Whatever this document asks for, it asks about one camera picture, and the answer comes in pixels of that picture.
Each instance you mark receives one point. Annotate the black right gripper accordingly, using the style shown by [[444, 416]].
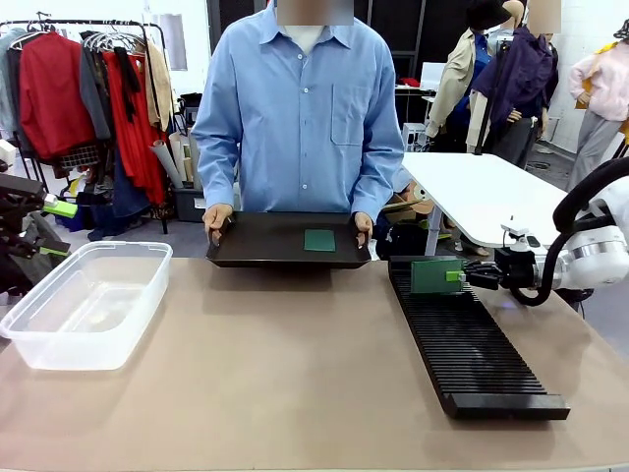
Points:
[[516, 268]]

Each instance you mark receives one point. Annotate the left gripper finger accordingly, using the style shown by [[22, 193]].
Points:
[[15, 260], [19, 189]]

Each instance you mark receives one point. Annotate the green perforated PCB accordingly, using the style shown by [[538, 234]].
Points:
[[427, 277], [319, 241]]

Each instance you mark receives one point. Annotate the black plastic tray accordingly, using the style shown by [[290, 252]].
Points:
[[265, 241]]

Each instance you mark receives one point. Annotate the person's left forearm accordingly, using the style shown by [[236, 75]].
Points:
[[378, 187]]

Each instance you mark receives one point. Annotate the person's right forearm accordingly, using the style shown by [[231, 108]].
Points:
[[216, 182]]

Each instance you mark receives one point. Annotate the person's left hand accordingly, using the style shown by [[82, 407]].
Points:
[[366, 223]]

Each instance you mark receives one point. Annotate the person's right hand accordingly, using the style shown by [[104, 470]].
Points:
[[217, 218]]

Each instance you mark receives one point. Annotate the black slotted PCB rack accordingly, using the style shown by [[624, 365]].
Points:
[[467, 344]]

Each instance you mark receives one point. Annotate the white table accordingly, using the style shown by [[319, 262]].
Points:
[[491, 196]]

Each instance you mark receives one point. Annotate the brown cardboard box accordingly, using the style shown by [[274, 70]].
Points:
[[400, 209]]

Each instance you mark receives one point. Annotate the red hanging jacket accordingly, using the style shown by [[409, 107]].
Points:
[[49, 98]]

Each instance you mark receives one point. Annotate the light grey hanging garment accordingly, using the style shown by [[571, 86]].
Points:
[[7, 88]]

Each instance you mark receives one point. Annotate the clear plastic storage box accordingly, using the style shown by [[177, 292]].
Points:
[[74, 344]]

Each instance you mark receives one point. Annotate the dark blue denim garment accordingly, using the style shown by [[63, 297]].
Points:
[[129, 187]]

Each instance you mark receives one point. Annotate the red hanging dress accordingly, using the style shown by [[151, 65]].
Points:
[[135, 147]]

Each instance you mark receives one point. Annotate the dark grey hanging garment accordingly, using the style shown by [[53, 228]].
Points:
[[91, 88]]

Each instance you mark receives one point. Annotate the white computer tower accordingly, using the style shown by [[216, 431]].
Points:
[[415, 136]]

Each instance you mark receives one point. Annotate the grey paper roll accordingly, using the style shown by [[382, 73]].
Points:
[[166, 164]]

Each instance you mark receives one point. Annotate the black hanging scarf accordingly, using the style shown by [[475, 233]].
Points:
[[127, 83]]

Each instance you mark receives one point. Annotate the white paper roll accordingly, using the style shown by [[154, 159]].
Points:
[[181, 157]]

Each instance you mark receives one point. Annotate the dark grey storage bin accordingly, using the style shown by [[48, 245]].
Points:
[[189, 204]]

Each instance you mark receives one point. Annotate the beige hanging garment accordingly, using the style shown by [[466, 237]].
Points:
[[157, 88]]

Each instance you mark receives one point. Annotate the black metal clothes rack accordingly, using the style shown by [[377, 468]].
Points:
[[98, 22]]

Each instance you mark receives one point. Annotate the mannequin in beige trench coat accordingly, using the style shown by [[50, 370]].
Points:
[[454, 74]]

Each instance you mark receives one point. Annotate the mannequin in purple jacket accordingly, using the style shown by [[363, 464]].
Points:
[[521, 78]]

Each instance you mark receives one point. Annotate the white board on desk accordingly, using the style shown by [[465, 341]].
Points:
[[432, 75]]

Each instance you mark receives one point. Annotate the mannequin in pink sweater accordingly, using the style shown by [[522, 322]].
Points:
[[602, 93]]

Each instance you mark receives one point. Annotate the person in blue shirt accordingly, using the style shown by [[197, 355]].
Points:
[[300, 123]]

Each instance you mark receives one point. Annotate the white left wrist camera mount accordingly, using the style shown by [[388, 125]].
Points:
[[5, 155]]

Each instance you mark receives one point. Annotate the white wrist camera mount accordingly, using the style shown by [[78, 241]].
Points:
[[5, 155], [516, 231]]

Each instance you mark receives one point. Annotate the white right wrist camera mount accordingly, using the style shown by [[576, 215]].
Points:
[[516, 231]]

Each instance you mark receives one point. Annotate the grey wall poster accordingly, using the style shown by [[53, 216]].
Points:
[[173, 41]]

